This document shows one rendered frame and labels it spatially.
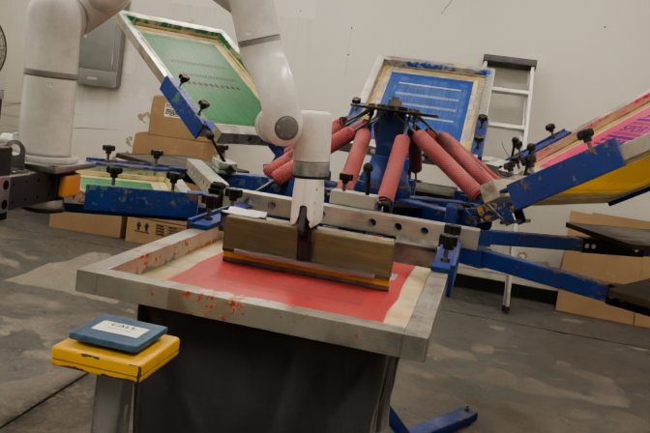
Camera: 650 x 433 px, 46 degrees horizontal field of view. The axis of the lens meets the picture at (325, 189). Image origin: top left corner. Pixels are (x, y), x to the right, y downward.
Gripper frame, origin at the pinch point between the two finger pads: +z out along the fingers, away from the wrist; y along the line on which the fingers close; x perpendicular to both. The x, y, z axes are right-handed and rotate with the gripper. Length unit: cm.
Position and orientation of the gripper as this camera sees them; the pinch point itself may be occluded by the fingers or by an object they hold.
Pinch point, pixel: (307, 249)
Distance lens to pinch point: 158.4
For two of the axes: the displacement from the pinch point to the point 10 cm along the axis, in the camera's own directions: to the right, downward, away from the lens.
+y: -2.2, 1.1, -9.7
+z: -0.6, 9.9, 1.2
